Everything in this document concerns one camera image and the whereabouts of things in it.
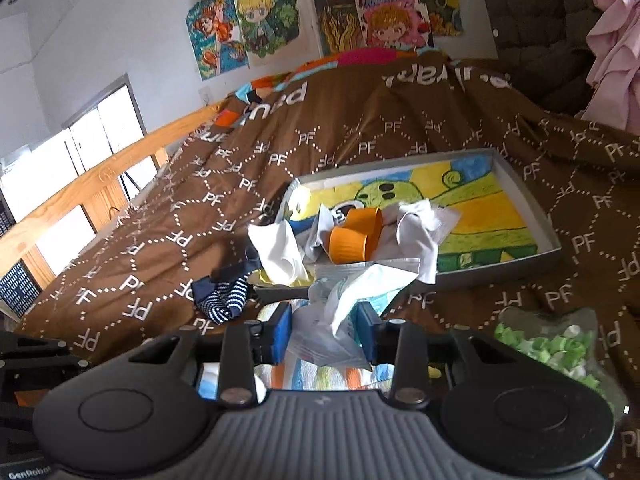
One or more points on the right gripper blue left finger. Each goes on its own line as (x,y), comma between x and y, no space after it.
(276,333)

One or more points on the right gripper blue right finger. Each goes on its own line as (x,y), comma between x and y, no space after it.
(369,328)

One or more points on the colourful patterned towel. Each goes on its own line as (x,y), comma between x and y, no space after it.
(325,352)

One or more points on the navy striped sock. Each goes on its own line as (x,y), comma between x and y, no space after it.
(221,296)

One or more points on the orange silicone cup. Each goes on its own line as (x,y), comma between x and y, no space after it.
(357,238)

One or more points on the grey drawstring pouch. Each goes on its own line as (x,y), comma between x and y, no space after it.
(284,255)

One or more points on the grey white cloth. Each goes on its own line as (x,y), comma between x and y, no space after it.
(416,231)

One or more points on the brown PF patterned blanket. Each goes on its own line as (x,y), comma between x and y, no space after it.
(521,361)

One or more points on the grey tray with drawing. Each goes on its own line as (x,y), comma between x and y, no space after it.
(500,232)

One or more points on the jar of green stars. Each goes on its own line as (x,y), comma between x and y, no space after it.
(567,344)

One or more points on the colourful striped bedsheet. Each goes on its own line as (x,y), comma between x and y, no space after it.
(257,90)

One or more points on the orange hair girl drawing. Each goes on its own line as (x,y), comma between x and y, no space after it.
(215,37)

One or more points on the pink girl poster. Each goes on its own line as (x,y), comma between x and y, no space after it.
(396,24)

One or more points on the blond boy drawing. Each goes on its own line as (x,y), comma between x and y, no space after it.
(270,29)

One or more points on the brown quilted jacket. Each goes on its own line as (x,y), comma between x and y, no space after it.
(542,44)

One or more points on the pink shirt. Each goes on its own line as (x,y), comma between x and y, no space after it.
(614,76)

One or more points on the wooden bed rail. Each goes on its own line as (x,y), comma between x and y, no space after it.
(96,192)

